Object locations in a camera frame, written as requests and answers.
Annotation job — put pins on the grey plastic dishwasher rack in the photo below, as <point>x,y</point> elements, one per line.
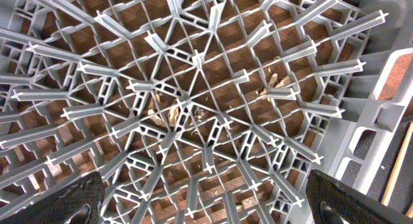
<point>288,86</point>

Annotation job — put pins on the wooden chopstick left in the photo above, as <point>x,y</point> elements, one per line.
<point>391,183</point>

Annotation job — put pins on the round black serving tray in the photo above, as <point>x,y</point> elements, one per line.
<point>401,198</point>

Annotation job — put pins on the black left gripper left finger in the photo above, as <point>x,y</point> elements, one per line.
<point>78,202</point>

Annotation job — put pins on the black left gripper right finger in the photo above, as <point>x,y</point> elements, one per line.
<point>332,201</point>

